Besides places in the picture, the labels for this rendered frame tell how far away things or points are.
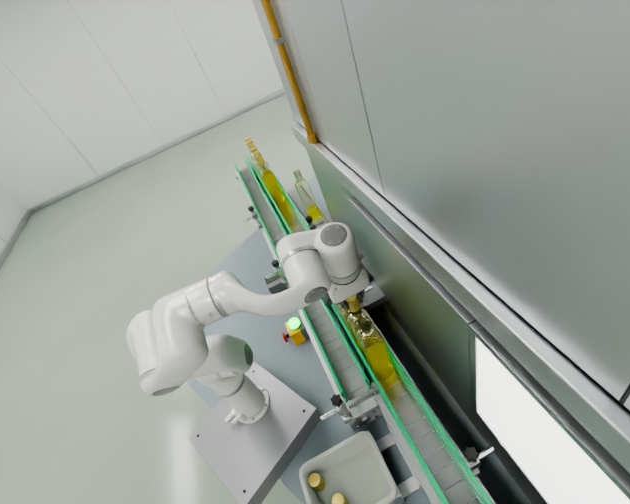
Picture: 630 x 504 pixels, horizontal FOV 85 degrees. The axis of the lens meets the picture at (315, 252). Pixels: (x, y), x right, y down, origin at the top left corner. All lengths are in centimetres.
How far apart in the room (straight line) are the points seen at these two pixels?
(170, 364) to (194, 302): 11
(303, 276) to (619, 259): 42
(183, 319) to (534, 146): 57
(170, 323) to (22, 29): 615
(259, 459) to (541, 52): 112
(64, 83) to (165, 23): 170
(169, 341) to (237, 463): 64
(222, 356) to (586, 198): 77
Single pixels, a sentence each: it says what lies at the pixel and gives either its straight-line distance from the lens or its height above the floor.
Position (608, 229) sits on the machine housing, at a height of 161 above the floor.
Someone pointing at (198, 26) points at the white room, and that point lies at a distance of 642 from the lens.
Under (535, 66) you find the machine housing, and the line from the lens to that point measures 35.
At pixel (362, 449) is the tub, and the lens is 115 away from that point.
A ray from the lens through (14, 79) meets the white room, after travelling 679.
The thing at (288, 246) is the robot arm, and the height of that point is 145.
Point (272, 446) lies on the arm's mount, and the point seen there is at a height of 82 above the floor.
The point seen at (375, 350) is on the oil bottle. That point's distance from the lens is 94.
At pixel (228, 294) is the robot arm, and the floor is 144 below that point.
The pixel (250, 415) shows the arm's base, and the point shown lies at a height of 83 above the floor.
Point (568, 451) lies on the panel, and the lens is 63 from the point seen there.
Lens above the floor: 185
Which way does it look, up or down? 40 degrees down
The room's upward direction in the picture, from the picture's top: 24 degrees counter-clockwise
